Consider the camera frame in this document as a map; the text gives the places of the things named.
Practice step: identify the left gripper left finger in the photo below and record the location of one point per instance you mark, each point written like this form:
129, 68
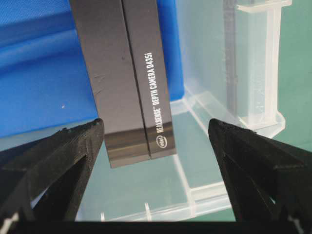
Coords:
46, 179

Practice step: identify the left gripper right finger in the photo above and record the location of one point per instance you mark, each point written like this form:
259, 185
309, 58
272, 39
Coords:
265, 179

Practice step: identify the black box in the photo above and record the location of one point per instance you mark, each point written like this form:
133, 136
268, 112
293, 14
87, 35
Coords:
123, 53

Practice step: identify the blue cloth liner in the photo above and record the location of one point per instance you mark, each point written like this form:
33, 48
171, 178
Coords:
43, 76

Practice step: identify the green table cloth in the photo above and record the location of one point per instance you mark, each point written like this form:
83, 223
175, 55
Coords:
268, 55

